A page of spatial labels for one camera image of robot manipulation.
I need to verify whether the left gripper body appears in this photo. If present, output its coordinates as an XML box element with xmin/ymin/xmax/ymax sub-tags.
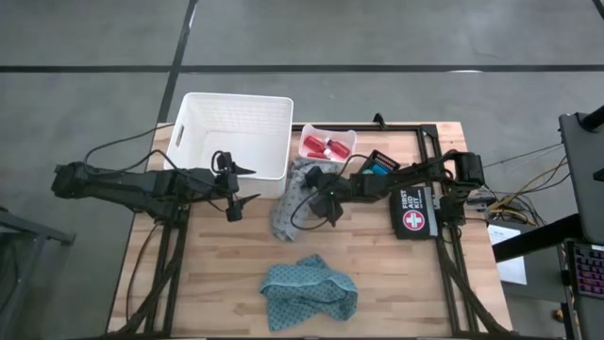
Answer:
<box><xmin>207</xmin><ymin>150</ymin><xmax>243</xmax><ymax>223</ymax></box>

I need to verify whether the dark metal stand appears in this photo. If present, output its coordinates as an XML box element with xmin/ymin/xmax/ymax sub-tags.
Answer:
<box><xmin>0</xmin><ymin>206</ymin><xmax>76</xmax><ymax>340</ymax></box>

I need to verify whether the grey connector box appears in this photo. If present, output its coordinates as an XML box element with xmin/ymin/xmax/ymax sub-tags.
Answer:
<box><xmin>464</xmin><ymin>191</ymin><xmax>496</xmax><ymax>212</ymax></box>

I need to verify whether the yellow cable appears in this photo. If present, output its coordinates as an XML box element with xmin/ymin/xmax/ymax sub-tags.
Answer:
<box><xmin>485</xmin><ymin>155</ymin><xmax>570</xmax><ymax>226</ymax></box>

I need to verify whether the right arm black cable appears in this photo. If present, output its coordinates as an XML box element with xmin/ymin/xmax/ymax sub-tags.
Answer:
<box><xmin>289</xmin><ymin>187</ymin><xmax>331</xmax><ymax>231</ymax></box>

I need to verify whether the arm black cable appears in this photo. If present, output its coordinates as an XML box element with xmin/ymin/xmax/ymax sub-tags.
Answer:
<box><xmin>83</xmin><ymin>123</ymin><xmax>178</xmax><ymax>174</ymax></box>
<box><xmin>289</xmin><ymin>187</ymin><xmax>331</xmax><ymax>231</ymax></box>

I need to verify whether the dark grey panel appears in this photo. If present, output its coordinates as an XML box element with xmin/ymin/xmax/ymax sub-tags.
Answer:
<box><xmin>559</xmin><ymin>110</ymin><xmax>604</xmax><ymax>247</ymax></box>

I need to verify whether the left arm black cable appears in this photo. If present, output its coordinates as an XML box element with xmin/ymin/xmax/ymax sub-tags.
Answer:
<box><xmin>83</xmin><ymin>123</ymin><xmax>178</xmax><ymax>174</ymax></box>

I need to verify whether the teal star-patterned cloth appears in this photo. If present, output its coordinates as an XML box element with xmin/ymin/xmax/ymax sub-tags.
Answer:
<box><xmin>259</xmin><ymin>254</ymin><xmax>359</xmax><ymax>332</ymax></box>

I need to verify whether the backlit keyboard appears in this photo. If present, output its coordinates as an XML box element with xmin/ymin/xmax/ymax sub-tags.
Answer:
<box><xmin>565</xmin><ymin>239</ymin><xmax>604</xmax><ymax>299</ymax></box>

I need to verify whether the black pole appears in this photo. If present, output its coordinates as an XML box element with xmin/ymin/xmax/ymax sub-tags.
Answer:
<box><xmin>579</xmin><ymin>104</ymin><xmax>604</xmax><ymax>133</ymax></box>

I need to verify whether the white plastic basket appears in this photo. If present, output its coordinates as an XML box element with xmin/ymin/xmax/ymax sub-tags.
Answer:
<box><xmin>162</xmin><ymin>92</ymin><xmax>294</xmax><ymax>199</ymax></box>

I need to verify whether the black beam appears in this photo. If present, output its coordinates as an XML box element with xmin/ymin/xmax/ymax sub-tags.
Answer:
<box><xmin>493</xmin><ymin>212</ymin><xmax>584</xmax><ymax>264</ymax></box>

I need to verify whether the black first aid kit pouch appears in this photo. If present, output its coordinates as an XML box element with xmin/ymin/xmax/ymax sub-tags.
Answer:
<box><xmin>389</xmin><ymin>186</ymin><xmax>440</xmax><ymax>241</ymax></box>

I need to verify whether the grey star-patterned cloth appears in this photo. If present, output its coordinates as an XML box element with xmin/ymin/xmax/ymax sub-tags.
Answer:
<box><xmin>269</xmin><ymin>158</ymin><xmax>342</xmax><ymax>243</ymax></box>

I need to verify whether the black aluminium table frame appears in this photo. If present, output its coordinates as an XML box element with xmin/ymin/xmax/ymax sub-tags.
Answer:
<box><xmin>107</xmin><ymin>121</ymin><xmax>513</xmax><ymax>337</ymax></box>

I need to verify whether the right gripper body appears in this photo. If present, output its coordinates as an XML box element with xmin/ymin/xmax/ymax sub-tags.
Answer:
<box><xmin>305</xmin><ymin>165</ymin><xmax>354</xmax><ymax>204</ymax></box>

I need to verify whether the white paper sheet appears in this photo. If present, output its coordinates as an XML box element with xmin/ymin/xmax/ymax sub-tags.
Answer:
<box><xmin>485</xmin><ymin>224</ymin><xmax>529</xmax><ymax>286</ymax></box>

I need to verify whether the thin grey cable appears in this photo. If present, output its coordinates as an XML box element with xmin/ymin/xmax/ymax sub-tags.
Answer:
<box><xmin>483</xmin><ymin>142</ymin><xmax>566</xmax><ymax>170</ymax></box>

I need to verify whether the small white plastic tray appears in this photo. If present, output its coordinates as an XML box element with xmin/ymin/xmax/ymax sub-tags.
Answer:
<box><xmin>297</xmin><ymin>123</ymin><xmax>358</xmax><ymax>164</ymax></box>

